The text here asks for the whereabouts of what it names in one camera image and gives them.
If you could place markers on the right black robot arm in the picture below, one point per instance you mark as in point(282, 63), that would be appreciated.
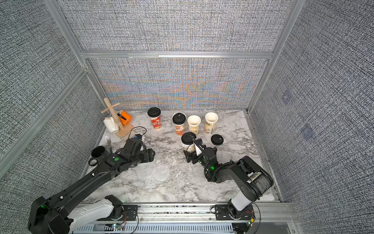
point(252, 180)

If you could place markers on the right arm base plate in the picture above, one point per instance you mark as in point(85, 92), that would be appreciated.
point(228, 212)

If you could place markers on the red paper milk tea cup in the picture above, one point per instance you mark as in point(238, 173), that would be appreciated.
point(156, 122)

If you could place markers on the white leak-proof paper disc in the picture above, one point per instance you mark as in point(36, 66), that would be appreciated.
point(160, 173)
point(144, 170)

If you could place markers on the black cup lid back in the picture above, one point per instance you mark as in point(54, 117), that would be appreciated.
point(217, 139)

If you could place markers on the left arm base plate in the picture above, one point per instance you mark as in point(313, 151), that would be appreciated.
point(125, 212)

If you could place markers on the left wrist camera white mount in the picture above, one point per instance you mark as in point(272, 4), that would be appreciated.
point(135, 144)

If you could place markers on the silver fork green handle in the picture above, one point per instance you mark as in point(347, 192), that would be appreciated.
point(109, 143)

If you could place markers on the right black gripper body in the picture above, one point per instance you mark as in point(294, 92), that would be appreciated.
point(193, 155)

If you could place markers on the white mug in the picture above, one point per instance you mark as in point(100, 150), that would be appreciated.
point(111, 125)

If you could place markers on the orange mug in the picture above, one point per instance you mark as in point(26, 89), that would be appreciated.
point(125, 117)

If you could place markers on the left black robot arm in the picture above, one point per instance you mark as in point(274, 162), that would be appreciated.
point(58, 214)

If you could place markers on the red white paper cup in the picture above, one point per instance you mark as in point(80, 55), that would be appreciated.
point(180, 129)

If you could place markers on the cream paper cup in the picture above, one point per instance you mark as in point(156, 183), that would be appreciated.
point(189, 147)
point(211, 119)
point(194, 122)

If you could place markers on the wooden mug tree stand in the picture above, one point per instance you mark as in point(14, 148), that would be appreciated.
point(124, 130)

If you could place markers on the black mug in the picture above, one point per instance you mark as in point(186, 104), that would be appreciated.
point(97, 155)

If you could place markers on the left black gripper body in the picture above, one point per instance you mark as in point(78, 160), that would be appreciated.
point(145, 155)

